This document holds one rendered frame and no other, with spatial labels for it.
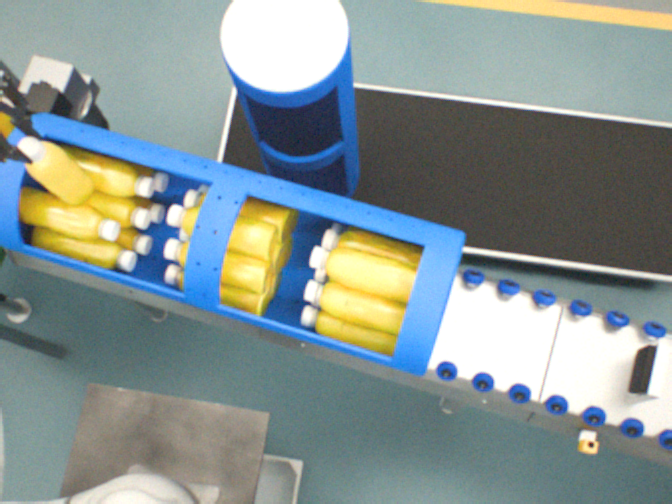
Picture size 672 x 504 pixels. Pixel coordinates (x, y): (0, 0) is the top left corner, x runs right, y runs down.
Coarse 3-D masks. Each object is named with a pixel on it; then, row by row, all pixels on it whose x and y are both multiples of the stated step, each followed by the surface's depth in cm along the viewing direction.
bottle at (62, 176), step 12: (48, 144) 145; (48, 156) 144; (60, 156) 146; (36, 168) 144; (48, 168) 145; (60, 168) 146; (72, 168) 150; (48, 180) 147; (60, 180) 149; (72, 180) 151; (84, 180) 155; (60, 192) 153; (72, 192) 154; (84, 192) 157; (72, 204) 159
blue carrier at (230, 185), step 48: (96, 144) 155; (144, 144) 159; (0, 192) 153; (240, 192) 150; (288, 192) 152; (0, 240) 160; (192, 240) 148; (432, 240) 147; (144, 288) 158; (192, 288) 152; (288, 288) 172; (432, 288) 142; (432, 336) 143
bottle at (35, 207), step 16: (32, 192) 161; (32, 208) 159; (48, 208) 159; (64, 208) 159; (80, 208) 159; (32, 224) 162; (48, 224) 160; (64, 224) 159; (80, 224) 158; (96, 224) 159
